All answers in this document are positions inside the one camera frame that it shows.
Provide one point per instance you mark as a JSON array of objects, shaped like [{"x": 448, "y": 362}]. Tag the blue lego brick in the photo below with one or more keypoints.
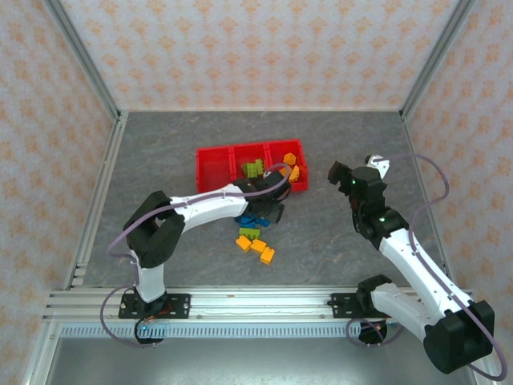
[
  {"x": 262, "y": 222},
  {"x": 242, "y": 220}
]

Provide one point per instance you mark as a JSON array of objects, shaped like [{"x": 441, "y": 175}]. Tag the orange curved lego brick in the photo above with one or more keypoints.
[{"x": 295, "y": 173}]

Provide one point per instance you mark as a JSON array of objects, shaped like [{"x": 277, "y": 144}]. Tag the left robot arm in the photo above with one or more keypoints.
[{"x": 208, "y": 206}]

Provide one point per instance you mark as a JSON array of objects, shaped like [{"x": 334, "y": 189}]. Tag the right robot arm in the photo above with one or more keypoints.
[{"x": 405, "y": 256}]

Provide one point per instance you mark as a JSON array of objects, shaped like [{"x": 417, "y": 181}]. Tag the green long lego brick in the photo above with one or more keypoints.
[{"x": 248, "y": 232}]

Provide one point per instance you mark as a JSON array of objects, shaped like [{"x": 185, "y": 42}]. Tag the orange square lego brick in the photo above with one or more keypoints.
[{"x": 289, "y": 159}]

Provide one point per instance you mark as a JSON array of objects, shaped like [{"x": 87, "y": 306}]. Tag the red three-compartment bin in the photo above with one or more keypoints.
[{"x": 212, "y": 168}]

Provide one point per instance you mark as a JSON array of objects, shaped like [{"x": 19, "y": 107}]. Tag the grey metal panel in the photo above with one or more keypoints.
[{"x": 240, "y": 361}]

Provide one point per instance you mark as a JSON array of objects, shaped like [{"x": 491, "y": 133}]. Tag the aluminium side rail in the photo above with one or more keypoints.
[
  {"x": 410, "y": 140},
  {"x": 108, "y": 160}
]

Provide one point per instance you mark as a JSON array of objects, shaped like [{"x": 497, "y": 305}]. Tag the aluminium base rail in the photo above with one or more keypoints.
[{"x": 260, "y": 305}]

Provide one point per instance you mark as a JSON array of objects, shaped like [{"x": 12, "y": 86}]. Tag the aluminium frame post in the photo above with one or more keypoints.
[
  {"x": 435, "y": 60},
  {"x": 86, "y": 60}
]

